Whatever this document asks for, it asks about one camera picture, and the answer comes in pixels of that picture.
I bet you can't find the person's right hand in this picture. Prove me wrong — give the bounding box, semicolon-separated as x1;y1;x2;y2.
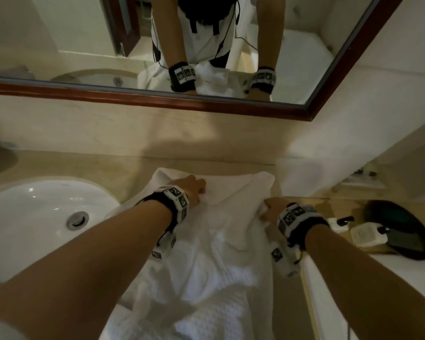
258;197;293;227

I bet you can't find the person's left forearm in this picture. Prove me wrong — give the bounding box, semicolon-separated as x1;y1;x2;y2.
0;200;172;340

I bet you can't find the wooden framed wall mirror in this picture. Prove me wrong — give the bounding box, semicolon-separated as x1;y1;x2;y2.
0;0;406;122

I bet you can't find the small amenity tray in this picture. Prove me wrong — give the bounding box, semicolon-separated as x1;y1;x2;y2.
341;168;387;190

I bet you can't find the white towel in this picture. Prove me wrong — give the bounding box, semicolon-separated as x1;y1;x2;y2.
99;168;282;340

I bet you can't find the person's left hand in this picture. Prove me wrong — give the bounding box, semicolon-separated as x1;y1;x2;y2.
168;174;207;209

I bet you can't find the small white pump bottle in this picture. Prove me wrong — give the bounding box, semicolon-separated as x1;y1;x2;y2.
327;215;355;233

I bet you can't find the wooden bathtub ledge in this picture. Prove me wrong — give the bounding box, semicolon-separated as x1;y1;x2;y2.
287;196;425;255

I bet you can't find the white bathtub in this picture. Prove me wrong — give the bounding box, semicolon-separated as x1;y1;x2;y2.
301;253;425;340

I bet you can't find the black oval tray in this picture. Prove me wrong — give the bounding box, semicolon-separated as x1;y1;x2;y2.
363;200;425;261

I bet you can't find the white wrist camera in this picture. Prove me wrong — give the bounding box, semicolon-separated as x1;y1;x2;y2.
269;240;302;279
150;231;178;262

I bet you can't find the white oval sink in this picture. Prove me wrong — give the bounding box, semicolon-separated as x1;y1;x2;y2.
0;178;121;284

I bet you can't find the person's right forearm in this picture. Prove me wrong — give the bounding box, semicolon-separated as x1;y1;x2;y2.
304;225;425;340

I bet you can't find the chrome faucet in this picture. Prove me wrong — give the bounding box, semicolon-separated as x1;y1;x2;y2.
0;135;20;176

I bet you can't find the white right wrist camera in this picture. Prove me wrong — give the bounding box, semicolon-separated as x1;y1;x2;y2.
269;240;302;279

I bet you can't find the black wrist marker band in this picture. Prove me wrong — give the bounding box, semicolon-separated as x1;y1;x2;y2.
277;203;330;251
136;186;191;233

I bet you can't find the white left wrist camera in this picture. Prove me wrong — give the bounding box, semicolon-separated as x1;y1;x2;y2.
150;231;178;262

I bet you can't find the black left wrist marker band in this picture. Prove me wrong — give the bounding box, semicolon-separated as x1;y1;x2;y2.
136;186;191;233

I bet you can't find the black right wrist marker band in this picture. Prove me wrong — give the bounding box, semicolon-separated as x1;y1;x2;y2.
277;203;330;251

